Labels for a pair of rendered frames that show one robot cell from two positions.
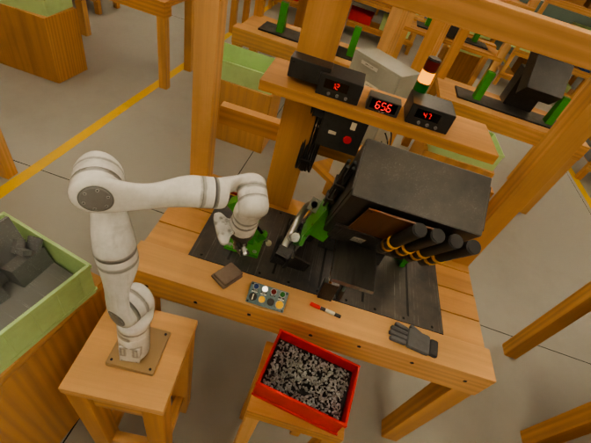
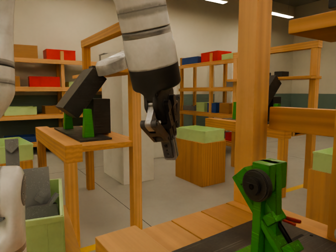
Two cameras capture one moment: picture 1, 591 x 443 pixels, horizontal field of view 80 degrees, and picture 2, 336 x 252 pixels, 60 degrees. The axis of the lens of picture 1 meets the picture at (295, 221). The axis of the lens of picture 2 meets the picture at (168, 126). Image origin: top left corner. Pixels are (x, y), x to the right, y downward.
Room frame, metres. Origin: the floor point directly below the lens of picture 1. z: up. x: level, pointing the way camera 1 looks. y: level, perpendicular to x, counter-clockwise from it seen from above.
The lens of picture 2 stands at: (0.43, -0.24, 1.34)
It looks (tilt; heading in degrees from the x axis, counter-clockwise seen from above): 7 degrees down; 56
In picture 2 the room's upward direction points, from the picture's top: straight up
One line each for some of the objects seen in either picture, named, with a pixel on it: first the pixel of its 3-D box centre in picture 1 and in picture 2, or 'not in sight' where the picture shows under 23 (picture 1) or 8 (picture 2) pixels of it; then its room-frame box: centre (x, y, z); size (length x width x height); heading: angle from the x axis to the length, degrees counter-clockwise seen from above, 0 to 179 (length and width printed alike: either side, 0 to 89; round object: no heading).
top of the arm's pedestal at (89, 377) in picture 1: (135, 352); not in sight; (0.46, 0.37, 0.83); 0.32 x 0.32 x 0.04; 5
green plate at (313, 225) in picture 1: (323, 220); not in sight; (1.02, -0.10, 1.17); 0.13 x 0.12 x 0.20; 91
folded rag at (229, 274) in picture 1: (227, 274); not in sight; (0.82, 0.19, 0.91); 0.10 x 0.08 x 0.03; 149
